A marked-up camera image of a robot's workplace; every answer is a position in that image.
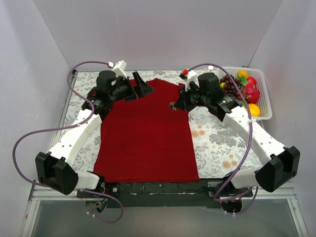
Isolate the orange fruit top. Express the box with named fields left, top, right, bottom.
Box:
left=237, top=70, right=249, bottom=79

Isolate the red t-shirt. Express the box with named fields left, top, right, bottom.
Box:
left=93, top=79, right=199, bottom=183

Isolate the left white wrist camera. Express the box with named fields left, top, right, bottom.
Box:
left=108, top=60, right=127, bottom=78

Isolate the round brooch badge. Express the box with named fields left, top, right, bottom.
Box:
left=169, top=102, right=177, bottom=111

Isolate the red apple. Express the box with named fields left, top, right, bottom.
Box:
left=247, top=76, right=257, bottom=85

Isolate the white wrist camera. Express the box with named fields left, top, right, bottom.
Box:
left=108, top=60, right=127, bottom=78
left=179, top=69, right=198, bottom=91

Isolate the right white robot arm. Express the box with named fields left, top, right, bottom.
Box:
left=173, top=70, right=300, bottom=196

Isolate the aluminium frame rail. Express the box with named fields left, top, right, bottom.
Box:
left=28, top=181, right=297, bottom=201

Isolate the purple grape bunch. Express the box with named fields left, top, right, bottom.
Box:
left=219, top=75, right=246, bottom=100

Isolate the floral table mat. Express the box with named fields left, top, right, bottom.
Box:
left=62, top=70, right=260, bottom=178

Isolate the pink dragon fruit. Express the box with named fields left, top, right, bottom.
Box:
left=244, top=83, right=260, bottom=104

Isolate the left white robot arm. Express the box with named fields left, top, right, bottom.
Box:
left=35, top=71, right=154, bottom=198

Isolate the yellow orange fruit bottom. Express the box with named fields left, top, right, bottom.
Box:
left=248, top=104, right=261, bottom=117

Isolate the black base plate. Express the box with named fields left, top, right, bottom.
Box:
left=77, top=179, right=242, bottom=213

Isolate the white plastic basket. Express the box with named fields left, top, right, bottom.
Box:
left=215, top=67, right=272, bottom=120

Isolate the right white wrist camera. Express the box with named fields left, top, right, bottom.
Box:
left=179, top=69, right=198, bottom=91

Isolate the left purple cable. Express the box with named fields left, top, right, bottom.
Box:
left=12, top=60, right=123, bottom=224

